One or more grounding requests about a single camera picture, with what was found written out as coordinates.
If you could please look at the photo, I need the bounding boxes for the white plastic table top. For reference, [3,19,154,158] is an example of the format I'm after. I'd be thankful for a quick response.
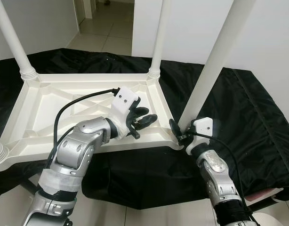
[0,72,183,171]

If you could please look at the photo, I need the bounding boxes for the black cloth table cover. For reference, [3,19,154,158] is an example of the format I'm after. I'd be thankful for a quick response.
[0,47,289,210]

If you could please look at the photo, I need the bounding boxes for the white round base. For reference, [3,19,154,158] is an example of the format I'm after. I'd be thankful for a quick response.
[250,212,281,226]

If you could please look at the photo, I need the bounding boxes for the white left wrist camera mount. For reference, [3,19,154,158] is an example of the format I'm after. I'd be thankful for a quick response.
[109,87,140,137]

